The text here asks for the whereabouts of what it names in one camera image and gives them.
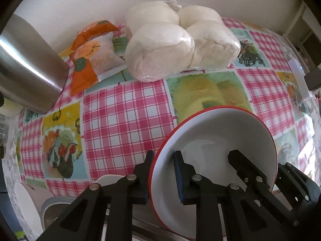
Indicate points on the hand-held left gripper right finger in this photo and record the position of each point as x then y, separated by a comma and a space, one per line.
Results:
178, 180

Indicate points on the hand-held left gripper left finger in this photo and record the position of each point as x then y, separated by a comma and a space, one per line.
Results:
141, 188

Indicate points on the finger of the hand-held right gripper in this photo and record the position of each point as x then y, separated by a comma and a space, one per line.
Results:
240, 165
293, 178

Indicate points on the white square patterned plate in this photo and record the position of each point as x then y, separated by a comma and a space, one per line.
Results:
107, 179

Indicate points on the red rimmed strawberry bowl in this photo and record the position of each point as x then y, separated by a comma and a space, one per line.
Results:
213, 135

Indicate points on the stainless steel basin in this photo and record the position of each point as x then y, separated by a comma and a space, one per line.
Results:
54, 213

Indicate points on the white square bowl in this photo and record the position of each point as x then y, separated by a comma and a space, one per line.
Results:
23, 205

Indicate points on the black power adaptor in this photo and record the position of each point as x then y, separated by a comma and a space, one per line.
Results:
313, 80

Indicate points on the grey floral tablecloth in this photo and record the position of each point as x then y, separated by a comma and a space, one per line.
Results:
8, 175

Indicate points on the bag of steamed buns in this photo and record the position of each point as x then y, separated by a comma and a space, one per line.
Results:
160, 47

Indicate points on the orange white snack packet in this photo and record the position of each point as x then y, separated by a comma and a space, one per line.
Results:
100, 60
100, 29

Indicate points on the stainless steel thermos jug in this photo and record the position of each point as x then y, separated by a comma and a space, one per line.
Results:
27, 67

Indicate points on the white cabinet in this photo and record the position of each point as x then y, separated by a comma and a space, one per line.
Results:
304, 10

